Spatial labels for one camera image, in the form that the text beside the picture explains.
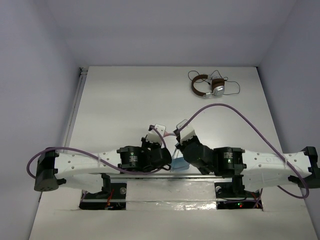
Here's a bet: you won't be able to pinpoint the pink and blue cat headphones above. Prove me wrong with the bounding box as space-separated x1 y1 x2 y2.
164 140 190 173

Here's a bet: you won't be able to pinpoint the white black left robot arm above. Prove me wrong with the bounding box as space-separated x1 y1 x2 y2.
32 138 172 197

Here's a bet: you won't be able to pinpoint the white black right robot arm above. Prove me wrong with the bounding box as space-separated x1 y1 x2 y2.
176 136 320 197

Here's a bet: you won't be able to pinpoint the brown and silver headphones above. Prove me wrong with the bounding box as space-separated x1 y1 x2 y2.
191 74 225 97

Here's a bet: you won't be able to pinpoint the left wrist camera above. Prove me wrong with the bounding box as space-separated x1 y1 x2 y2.
145 124 166 146

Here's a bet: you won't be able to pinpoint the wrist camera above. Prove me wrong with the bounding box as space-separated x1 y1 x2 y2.
173 119 196 145
145 124 166 146

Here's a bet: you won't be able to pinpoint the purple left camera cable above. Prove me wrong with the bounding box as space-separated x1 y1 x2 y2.
26 127 171 180

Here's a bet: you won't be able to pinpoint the purple camera cable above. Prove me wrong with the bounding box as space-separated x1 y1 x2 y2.
26 127 171 180
174 103 310 200

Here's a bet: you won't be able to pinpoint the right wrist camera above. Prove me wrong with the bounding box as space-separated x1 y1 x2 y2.
173 119 196 145

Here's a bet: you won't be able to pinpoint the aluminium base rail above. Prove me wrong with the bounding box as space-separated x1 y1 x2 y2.
78 175 263 211

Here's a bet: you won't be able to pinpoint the black headphone cable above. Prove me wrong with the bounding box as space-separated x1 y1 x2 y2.
187 69 241 96

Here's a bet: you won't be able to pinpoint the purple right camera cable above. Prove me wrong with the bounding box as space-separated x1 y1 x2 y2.
174 103 310 200

